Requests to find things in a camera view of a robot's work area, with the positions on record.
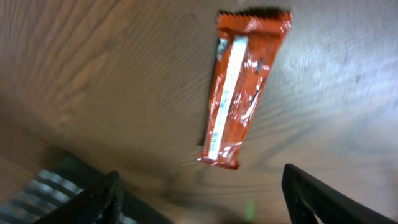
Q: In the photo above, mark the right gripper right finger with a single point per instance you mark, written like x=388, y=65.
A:
x=309, y=199

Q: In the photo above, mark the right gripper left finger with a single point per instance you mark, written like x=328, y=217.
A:
x=99, y=204

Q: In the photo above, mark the red Top chocolate bar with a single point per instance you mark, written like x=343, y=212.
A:
x=248, y=43

